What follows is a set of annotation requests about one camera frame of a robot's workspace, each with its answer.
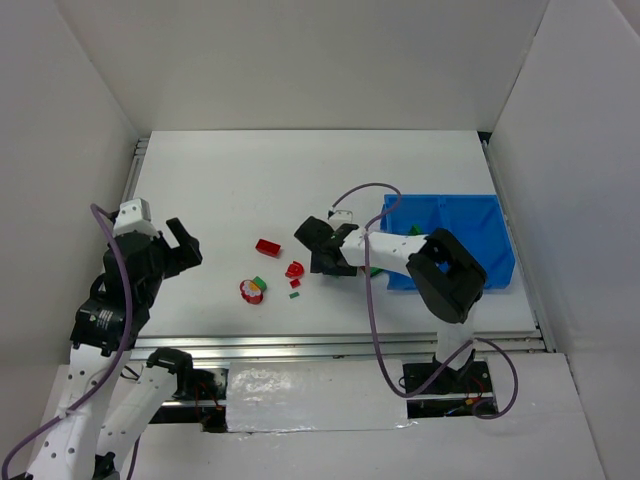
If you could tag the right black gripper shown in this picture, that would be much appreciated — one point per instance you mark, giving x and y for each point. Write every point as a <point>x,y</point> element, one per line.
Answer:
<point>324,245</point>

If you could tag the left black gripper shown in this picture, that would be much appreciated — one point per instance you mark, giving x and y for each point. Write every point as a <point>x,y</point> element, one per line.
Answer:
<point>167,251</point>

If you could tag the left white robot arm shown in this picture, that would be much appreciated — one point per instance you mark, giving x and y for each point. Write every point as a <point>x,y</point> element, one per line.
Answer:
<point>88,438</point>

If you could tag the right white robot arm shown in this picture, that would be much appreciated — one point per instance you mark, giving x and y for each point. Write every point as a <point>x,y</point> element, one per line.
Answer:
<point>448,279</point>

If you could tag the red arch lego piece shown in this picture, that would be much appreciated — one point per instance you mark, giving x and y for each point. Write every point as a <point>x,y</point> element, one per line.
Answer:
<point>295,270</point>

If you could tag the green red layered lego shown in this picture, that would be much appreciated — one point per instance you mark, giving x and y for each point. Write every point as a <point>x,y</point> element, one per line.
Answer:
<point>374,271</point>

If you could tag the red rectangular lego brick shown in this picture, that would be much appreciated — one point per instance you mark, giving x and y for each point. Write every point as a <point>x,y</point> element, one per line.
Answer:
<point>268,248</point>

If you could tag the green small lego brick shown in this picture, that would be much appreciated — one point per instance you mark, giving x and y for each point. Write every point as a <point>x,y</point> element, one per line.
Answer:
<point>260,283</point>

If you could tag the red flower lego piece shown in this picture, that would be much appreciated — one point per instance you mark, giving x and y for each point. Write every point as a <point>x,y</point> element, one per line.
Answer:
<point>251,292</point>

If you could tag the green lego in bin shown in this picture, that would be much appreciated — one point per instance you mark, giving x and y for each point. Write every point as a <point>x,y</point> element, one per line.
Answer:
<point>415,230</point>

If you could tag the silver tape cover plate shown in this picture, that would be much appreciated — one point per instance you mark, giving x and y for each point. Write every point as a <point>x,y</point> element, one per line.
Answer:
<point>335,395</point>

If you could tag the blue plastic divided bin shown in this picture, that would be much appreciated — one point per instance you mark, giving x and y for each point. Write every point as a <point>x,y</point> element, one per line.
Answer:
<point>475,220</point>

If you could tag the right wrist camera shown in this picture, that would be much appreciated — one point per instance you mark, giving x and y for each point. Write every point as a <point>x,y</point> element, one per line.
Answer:
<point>338,217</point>

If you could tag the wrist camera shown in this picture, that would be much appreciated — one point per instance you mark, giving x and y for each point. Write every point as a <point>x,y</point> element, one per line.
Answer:
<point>338,217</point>
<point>134,216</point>

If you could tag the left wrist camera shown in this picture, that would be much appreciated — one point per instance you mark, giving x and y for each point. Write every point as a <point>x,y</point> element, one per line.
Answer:
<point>134,216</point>

